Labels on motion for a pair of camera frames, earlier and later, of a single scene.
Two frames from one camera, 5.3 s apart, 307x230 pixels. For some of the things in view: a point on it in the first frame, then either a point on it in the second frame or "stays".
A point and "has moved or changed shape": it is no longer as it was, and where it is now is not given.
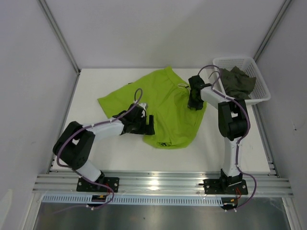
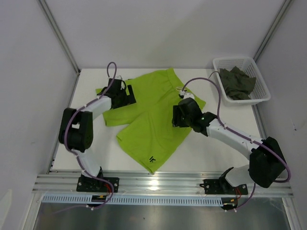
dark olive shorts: (237, 85) stays
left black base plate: (83, 185) stays
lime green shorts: (166, 96) has moved or changed shape
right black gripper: (191, 104) to (176, 120)
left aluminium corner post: (60, 35) stays
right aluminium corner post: (287, 2) stays
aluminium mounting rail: (259, 183) stays
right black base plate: (218, 186) stays
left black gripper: (146, 129) to (129, 99)
